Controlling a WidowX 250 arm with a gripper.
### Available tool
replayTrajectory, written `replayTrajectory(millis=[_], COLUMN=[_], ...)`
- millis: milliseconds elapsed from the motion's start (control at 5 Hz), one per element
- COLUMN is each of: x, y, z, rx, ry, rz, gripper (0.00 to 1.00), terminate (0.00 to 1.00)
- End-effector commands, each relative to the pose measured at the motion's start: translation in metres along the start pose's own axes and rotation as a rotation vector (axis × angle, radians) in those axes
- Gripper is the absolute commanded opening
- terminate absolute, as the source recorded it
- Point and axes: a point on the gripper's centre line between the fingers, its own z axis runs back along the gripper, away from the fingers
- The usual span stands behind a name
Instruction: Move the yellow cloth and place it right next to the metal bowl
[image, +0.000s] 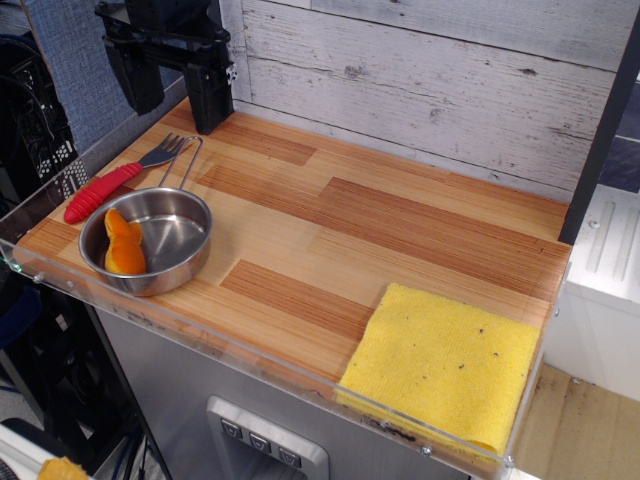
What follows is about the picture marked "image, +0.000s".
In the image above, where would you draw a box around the metal bowl with wire handle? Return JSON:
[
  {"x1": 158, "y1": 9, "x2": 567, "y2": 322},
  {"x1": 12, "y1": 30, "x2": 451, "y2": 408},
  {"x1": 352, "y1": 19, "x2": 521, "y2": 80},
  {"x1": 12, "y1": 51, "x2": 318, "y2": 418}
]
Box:
[{"x1": 78, "y1": 135, "x2": 213, "y2": 298}]

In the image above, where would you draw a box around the fork with red handle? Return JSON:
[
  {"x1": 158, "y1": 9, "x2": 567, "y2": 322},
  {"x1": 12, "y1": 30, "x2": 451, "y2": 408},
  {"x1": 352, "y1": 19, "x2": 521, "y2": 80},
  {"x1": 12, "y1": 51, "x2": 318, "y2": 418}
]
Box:
[{"x1": 63, "y1": 134, "x2": 186, "y2": 224}]

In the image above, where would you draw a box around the orange object bottom left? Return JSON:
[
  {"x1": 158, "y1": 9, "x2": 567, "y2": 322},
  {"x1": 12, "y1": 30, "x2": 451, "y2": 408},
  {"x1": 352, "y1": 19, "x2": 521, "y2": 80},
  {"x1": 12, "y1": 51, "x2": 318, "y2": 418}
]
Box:
[{"x1": 37, "y1": 457, "x2": 90, "y2": 480}]

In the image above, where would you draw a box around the silver panel with buttons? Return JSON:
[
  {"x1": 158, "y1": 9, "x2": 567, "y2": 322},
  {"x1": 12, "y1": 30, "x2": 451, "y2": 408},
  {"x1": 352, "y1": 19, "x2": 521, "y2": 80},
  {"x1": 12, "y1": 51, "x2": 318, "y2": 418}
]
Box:
[{"x1": 206, "y1": 395, "x2": 330, "y2": 479}]

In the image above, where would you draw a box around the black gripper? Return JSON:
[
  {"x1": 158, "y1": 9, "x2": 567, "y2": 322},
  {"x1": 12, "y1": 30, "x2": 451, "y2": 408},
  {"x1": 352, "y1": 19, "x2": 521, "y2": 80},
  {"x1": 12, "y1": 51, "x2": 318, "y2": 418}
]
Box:
[{"x1": 95, "y1": 0, "x2": 234, "y2": 135}]

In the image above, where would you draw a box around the black crate with cables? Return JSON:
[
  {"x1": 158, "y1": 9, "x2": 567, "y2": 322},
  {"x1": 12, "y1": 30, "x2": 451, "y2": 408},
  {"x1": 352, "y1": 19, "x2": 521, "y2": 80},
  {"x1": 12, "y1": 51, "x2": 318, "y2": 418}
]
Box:
[{"x1": 1, "y1": 34, "x2": 78, "y2": 215}]

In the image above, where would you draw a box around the white ribbed appliance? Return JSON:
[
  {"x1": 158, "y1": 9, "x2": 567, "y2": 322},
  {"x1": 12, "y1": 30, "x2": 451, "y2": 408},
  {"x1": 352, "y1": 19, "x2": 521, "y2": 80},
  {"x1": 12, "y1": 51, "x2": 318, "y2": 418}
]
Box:
[{"x1": 544, "y1": 185, "x2": 639, "y2": 400}]

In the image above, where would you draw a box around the blue fabric divider panel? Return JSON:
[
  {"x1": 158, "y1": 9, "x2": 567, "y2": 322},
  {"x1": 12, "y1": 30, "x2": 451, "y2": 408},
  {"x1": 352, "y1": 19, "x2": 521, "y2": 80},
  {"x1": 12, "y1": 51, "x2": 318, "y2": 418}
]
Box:
[{"x1": 22, "y1": 0, "x2": 186, "y2": 156}]

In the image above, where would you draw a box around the dark right frame post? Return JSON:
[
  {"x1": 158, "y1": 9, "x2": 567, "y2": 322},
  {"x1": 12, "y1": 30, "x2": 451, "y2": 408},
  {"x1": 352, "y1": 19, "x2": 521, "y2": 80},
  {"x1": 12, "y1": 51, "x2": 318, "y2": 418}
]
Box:
[{"x1": 558, "y1": 12, "x2": 639, "y2": 245}]

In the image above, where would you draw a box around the orange toy in bowl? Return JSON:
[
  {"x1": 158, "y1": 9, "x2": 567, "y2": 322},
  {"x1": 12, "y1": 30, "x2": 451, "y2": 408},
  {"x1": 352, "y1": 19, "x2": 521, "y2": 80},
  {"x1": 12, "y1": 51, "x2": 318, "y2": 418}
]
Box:
[{"x1": 104, "y1": 208, "x2": 146, "y2": 275}]

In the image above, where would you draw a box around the yellow cloth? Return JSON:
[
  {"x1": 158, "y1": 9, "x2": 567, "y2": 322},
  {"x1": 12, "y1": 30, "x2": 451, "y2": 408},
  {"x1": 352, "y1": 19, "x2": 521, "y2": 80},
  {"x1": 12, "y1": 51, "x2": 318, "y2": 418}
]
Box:
[{"x1": 335, "y1": 283, "x2": 540, "y2": 457}]

